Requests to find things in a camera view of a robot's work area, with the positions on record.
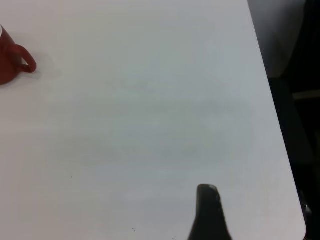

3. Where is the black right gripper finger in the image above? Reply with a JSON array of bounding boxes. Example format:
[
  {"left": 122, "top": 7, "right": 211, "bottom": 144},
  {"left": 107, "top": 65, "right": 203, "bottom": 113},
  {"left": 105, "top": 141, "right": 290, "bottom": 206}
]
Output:
[{"left": 187, "top": 184, "right": 234, "bottom": 240}]

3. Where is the dark furniture beside table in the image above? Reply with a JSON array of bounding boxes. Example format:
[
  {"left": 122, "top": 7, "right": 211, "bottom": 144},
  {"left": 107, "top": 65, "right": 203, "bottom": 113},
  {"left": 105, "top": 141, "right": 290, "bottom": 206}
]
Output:
[{"left": 267, "top": 0, "right": 320, "bottom": 240}]

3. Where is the red ceramic mug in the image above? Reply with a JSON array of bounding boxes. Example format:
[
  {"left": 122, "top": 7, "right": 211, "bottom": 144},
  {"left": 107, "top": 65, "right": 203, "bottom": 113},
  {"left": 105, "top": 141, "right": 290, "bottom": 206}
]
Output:
[{"left": 0, "top": 24, "right": 38, "bottom": 86}]

